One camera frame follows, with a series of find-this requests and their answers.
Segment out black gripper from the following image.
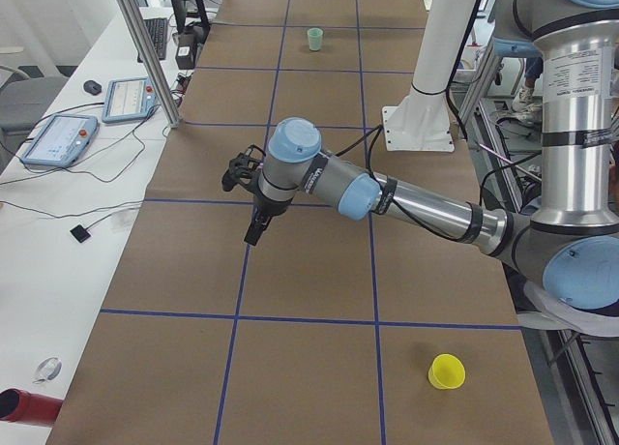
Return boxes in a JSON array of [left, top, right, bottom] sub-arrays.
[[244, 188, 290, 246]]

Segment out yellow plastic cup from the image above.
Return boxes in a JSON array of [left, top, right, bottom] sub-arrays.
[[427, 353, 466, 390]]

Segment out pale green plastic cup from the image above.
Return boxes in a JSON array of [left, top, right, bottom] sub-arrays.
[[307, 27, 324, 51]]

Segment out brown paper table cover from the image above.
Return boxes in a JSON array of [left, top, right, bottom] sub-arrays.
[[49, 0, 552, 444]]

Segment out small black square device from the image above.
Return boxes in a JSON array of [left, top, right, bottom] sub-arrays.
[[70, 224, 91, 243]]

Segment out far blue teach pendant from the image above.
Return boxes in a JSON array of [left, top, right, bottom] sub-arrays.
[[102, 77, 158, 124]]

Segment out blue teach pendant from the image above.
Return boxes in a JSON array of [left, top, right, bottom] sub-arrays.
[[102, 77, 158, 124], [20, 114, 99, 168]]

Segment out black box with label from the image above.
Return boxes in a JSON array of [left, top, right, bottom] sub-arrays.
[[174, 26, 206, 70]]

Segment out near blue teach pendant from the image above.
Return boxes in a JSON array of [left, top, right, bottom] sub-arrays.
[[20, 114, 99, 168]]

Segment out black computer mouse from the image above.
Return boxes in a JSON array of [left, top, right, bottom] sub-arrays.
[[82, 79, 103, 96]]

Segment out black keyboard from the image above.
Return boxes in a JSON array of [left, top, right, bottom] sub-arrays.
[[143, 17, 168, 61]]

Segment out red cylinder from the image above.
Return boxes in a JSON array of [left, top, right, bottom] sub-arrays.
[[1, 388, 63, 427]]

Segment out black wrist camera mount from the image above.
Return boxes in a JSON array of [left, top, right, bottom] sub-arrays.
[[221, 144, 266, 193]]

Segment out white pillar with base plate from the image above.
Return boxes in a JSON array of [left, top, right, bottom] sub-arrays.
[[383, 0, 462, 153]]

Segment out aluminium frame post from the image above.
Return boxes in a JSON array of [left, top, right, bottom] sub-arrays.
[[116, 0, 181, 128]]

